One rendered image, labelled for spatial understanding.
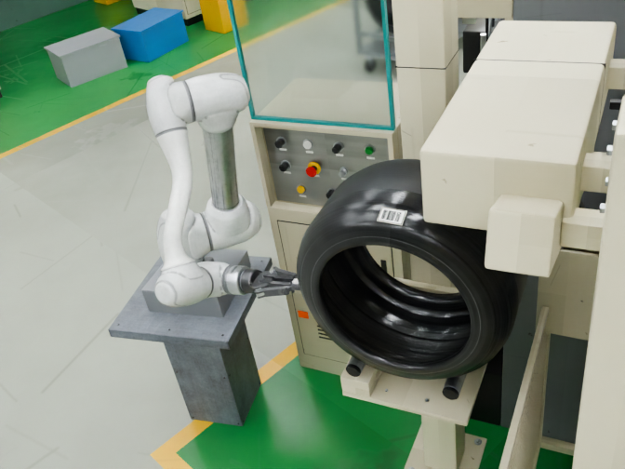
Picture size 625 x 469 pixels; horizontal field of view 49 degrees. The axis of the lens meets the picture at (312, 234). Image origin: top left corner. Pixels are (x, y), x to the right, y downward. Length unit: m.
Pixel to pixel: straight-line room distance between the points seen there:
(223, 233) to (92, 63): 4.74
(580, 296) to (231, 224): 1.26
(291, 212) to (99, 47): 4.73
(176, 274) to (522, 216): 1.17
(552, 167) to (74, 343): 3.07
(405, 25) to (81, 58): 5.58
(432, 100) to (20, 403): 2.55
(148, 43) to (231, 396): 4.87
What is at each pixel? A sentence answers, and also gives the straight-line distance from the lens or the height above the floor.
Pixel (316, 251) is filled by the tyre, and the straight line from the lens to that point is 1.73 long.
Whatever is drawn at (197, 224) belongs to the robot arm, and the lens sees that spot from 2.60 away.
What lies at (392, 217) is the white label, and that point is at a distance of 1.59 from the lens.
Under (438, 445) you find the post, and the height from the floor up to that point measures 0.16.
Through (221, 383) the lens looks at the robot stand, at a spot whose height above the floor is 0.27.
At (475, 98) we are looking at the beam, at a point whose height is 1.78.
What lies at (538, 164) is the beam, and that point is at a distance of 1.13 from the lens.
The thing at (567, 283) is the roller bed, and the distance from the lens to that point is 1.97.
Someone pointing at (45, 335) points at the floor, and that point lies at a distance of 3.98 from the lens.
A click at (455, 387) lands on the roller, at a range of 1.91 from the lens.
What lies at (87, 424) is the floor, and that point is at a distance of 3.40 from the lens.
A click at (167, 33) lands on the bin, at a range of 7.45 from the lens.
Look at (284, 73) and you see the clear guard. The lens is 2.42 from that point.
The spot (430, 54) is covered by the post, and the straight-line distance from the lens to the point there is 1.78.
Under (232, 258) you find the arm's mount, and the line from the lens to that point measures 2.78.
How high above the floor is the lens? 2.35
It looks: 35 degrees down
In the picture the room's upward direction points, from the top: 10 degrees counter-clockwise
